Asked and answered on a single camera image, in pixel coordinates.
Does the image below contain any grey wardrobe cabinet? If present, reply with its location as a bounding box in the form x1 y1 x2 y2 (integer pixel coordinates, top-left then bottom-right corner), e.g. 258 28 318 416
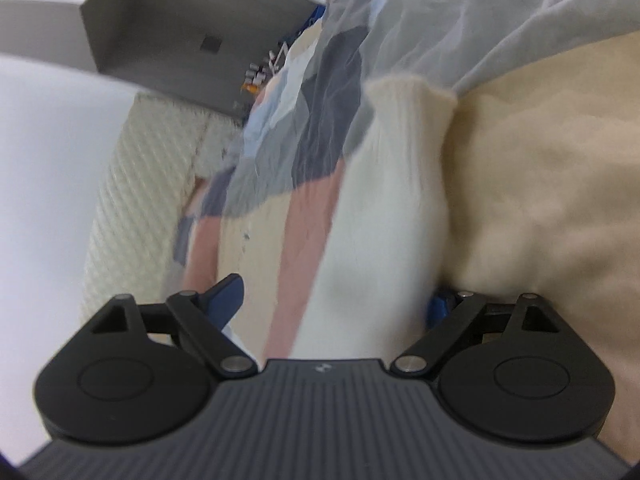
1 0 317 118

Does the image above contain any cream quilted headboard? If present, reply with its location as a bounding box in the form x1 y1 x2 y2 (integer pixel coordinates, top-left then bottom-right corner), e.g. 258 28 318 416
80 92 241 321

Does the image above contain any clutter on bedside shelf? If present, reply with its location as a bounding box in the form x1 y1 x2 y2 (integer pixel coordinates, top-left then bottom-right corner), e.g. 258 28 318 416
241 4 326 96

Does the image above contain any cream sweater with navy stripes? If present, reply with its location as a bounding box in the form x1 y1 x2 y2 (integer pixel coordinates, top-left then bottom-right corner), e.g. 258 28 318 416
291 74 458 361

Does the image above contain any patchwork checkered bed quilt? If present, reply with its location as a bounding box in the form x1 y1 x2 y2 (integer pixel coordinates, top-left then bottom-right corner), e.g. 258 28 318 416
178 0 639 462

